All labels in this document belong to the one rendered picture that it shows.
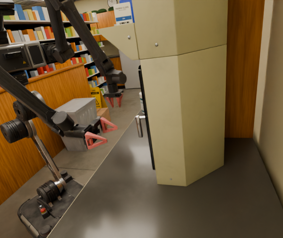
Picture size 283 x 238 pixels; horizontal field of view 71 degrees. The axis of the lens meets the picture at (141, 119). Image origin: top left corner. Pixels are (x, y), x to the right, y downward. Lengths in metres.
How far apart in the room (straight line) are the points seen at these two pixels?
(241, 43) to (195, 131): 0.44
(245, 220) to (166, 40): 0.56
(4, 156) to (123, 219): 2.15
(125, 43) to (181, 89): 0.21
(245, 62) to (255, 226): 0.63
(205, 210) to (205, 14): 0.59
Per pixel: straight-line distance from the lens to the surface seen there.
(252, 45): 0.98
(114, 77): 1.12
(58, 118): 0.80
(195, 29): 0.63
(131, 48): 0.62
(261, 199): 0.79
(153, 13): 0.60
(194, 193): 0.77
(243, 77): 1.00
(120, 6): 0.68
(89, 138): 0.75
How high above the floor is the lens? 1.48
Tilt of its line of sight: 23 degrees down
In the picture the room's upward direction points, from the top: 9 degrees counter-clockwise
